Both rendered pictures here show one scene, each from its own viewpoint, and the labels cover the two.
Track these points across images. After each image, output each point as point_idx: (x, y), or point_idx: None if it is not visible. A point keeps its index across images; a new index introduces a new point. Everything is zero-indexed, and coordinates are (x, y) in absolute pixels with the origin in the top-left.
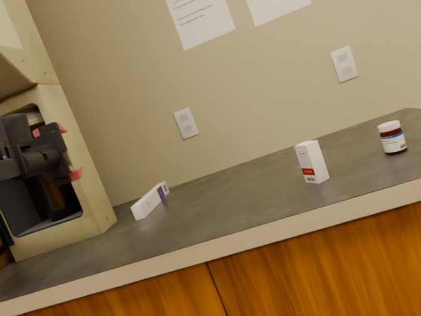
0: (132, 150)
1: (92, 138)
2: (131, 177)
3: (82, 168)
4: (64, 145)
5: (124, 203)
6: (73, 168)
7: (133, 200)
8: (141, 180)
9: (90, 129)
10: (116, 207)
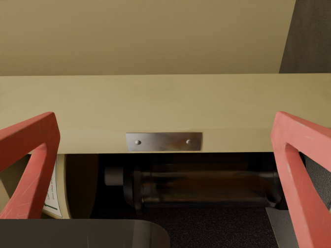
0: (195, 2)
1: (148, 68)
2: (244, 25)
3: (297, 116)
4: (80, 240)
5: (284, 56)
6: (214, 131)
7: (291, 37)
8: (259, 7)
9: (131, 64)
10: (289, 72)
